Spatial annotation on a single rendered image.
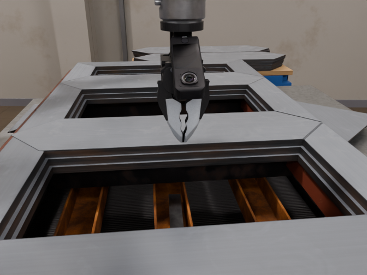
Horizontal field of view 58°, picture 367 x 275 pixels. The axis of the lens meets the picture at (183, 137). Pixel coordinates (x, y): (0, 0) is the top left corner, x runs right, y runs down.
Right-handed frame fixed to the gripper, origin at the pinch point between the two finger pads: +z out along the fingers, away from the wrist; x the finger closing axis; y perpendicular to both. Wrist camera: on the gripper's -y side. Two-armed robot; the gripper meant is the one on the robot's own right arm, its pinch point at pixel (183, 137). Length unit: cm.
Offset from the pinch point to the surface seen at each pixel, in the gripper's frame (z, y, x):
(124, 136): 5.9, 14.7, 12.0
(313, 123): 6.0, 17.3, -34.2
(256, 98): 8, 43, -28
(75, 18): 2, 262, 68
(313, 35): 19, 261, -154
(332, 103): 17, 62, -66
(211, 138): 5.9, 11.2, -7.5
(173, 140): 5.9, 11.2, 1.1
